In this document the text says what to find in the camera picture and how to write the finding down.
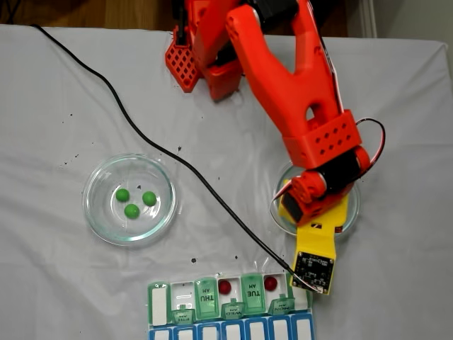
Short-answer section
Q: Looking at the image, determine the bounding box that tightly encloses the weekly pill organizer box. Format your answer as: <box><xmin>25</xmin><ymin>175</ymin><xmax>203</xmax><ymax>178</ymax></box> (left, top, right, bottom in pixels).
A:
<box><xmin>147</xmin><ymin>268</ymin><xmax>316</xmax><ymax>340</ymax></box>

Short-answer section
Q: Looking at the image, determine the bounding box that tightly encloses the glass bowl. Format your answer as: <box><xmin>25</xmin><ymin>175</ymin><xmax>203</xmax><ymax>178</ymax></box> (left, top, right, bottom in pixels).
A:
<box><xmin>81</xmin><ymin>152</ymin><xmax>178</xmax><ymax>247</ymax></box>
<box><xmin>270</xmin><ymin>161</ymin><xmax>361</xmax><ymax>237</ymax></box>

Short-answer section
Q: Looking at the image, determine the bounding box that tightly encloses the white tablecloth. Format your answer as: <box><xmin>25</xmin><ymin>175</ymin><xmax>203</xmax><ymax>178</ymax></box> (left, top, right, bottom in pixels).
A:
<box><xmin>0</xmin><ymin>23</ymin><xmax>453</xmax><ymax>340</ymax></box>

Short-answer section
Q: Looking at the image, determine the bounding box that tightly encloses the white door trim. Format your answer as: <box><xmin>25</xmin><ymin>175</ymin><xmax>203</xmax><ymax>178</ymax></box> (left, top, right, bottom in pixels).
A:
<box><xmin>359</xmin><ymin>0</ymin><xmax>379</xmax><ymax>38</ymax></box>

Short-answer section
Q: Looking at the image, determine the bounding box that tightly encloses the camera board on yellow mount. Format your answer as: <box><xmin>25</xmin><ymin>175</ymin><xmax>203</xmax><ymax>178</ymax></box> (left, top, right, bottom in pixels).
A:
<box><xmin>289</xmin><ymin>232</ymin><xmax>337</xmax><ymax>295</ymax></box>

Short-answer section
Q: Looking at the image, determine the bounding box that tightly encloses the thick black camera cable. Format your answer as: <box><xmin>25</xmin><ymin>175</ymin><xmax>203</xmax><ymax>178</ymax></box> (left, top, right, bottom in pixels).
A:
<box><xmin>30</xmin><ymin>23</ymin><xmax>297</xmax><ymax>276</ymax></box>

